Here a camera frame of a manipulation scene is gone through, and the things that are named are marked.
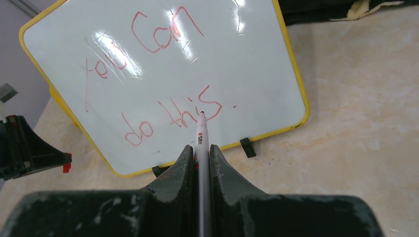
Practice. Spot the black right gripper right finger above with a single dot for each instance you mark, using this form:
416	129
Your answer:
240	209

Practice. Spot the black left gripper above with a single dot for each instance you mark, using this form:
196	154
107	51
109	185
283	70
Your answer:
23	152

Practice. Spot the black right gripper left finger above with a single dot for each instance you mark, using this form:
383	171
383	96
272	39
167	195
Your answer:
163	208

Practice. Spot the white red marker pen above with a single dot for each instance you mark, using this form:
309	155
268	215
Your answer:
202	157

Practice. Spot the yellow-framed whiteboard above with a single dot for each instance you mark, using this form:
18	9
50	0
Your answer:
136	73

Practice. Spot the red marker cap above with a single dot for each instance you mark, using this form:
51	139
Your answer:
68	164

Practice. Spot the black whiteboard foot clip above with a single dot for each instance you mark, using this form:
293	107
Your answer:
157	170

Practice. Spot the yellow folded cloth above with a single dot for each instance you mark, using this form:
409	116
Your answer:
55	95

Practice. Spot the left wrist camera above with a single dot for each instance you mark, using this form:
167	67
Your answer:
6	93

